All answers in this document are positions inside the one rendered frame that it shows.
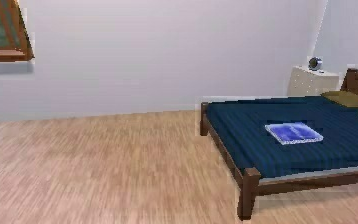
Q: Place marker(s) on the round grey alarm clock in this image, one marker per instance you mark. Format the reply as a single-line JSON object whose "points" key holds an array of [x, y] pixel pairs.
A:
{"points": [[315, 63]]}

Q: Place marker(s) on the white bedside table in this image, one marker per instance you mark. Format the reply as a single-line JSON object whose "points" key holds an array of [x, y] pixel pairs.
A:
{"points": [[308, 83]]}

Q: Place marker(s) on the olive green pillow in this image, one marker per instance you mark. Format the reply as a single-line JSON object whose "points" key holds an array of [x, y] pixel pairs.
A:
{"points": [[345, 98]]}

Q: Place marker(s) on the blue bed with brown frame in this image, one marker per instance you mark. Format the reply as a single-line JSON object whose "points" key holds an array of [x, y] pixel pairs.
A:
{"points": [[253, 146]]}

